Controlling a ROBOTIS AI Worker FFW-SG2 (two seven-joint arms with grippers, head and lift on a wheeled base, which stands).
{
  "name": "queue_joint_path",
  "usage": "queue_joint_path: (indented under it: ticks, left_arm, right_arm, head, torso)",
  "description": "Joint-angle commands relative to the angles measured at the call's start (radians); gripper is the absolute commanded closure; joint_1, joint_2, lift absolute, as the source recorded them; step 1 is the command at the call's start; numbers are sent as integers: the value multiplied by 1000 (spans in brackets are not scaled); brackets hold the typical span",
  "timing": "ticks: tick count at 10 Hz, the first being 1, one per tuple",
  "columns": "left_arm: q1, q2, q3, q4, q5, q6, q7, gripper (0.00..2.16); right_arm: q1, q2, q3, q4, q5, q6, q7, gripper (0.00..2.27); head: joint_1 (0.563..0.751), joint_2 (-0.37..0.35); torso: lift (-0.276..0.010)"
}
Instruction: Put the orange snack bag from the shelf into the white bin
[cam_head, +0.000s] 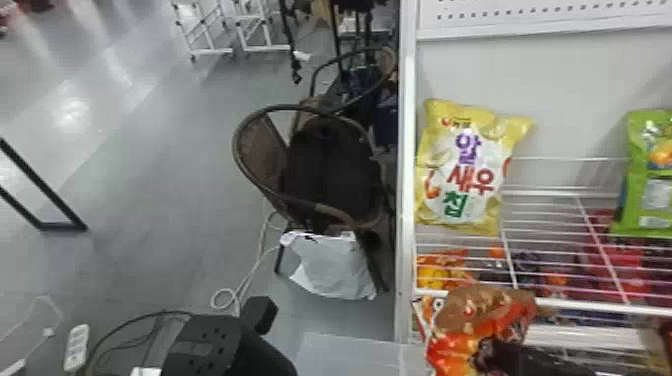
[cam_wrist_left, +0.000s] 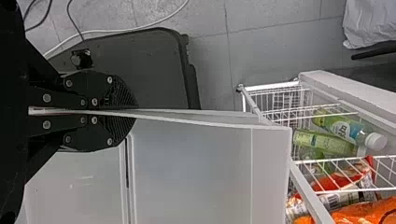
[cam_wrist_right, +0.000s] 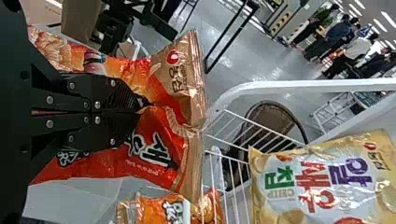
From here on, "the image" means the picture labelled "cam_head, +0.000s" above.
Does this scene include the white wire rack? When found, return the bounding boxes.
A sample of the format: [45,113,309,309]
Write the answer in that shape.
[169,0,291,62]
[393,0,672,376]

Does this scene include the brown wicker chair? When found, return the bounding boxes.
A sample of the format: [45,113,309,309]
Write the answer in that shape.
[231,103,394,295]
[308,46,399,149]

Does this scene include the red snack packet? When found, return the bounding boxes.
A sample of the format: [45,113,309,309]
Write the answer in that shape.
[425,284,541,376]

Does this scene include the white cable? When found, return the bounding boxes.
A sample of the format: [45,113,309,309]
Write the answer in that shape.
[209,209,287,312]

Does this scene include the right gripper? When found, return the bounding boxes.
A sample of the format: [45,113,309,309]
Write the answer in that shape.
[474,338,597,376]

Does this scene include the green snack packet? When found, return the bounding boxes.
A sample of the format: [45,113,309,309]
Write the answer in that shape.
[610,109,672,239]

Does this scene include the white plastic bag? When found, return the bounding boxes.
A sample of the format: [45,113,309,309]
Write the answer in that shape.
[278,229,379,302]

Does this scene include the orange snack packet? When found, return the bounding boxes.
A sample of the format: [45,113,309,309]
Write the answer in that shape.
[416,250,474,293]

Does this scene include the white power strip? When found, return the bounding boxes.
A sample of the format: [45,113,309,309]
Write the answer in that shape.
[62,323,92,374]

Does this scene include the yellow snack packet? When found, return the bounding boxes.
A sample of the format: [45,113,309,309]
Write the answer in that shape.
[414,98,535,238]

